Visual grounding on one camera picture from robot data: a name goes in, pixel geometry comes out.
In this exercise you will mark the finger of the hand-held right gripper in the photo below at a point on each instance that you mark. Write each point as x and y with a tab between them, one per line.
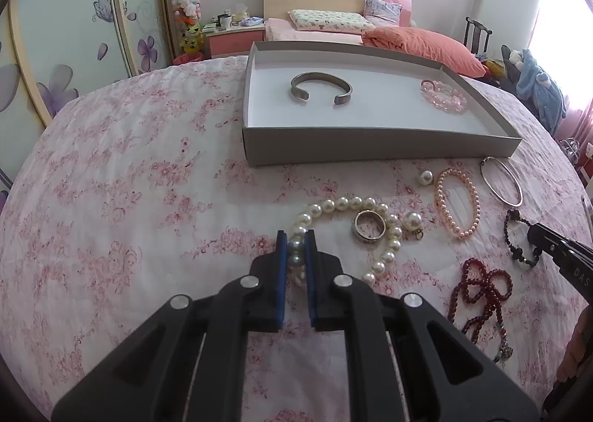
546	239

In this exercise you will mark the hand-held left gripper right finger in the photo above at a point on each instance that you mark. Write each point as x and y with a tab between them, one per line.
309	278

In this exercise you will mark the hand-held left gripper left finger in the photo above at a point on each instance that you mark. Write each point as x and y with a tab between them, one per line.
280	274

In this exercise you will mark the thin silver bangle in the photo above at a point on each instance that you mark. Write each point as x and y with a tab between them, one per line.
485	161

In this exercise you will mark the large pearl earring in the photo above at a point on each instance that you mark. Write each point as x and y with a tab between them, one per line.
411	220

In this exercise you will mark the grey cardboard tray box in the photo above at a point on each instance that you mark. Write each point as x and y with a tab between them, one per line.
370	118

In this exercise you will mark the person's right hand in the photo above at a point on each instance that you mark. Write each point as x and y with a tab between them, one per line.
577	357

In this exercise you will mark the small pearl earring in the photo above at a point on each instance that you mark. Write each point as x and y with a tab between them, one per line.
425	178

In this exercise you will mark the blue plush robe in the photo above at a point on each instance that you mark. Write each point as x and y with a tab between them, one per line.
539	88

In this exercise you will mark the grey chair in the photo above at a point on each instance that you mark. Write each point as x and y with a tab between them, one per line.
508	65

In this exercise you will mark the pile of colourful clothes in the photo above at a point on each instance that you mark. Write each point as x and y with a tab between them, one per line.
493	67

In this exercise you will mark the black wooden chair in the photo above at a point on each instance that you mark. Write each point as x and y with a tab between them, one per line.
475	35

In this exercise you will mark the pink curtain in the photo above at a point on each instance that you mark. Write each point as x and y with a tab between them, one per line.
565	10

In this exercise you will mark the red waste bin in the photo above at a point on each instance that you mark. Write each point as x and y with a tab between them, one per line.
187	59

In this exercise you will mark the folded salmon quilt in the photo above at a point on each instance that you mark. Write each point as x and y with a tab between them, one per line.
417	42

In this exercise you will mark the pink and white nightstand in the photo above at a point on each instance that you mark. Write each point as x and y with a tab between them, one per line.
231	42

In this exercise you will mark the yellow plush toy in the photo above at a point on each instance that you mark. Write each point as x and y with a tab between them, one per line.
191	37

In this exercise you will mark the blue folded cloth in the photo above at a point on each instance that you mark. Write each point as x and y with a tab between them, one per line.
252	22

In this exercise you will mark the white patterned pillow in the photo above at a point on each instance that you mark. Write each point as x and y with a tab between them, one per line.
324	20

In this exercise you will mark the purple patterned pillow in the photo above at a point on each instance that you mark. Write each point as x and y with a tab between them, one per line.
382	10

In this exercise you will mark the wardrobe with purple flower doors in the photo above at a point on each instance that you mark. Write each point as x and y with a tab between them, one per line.
69	33

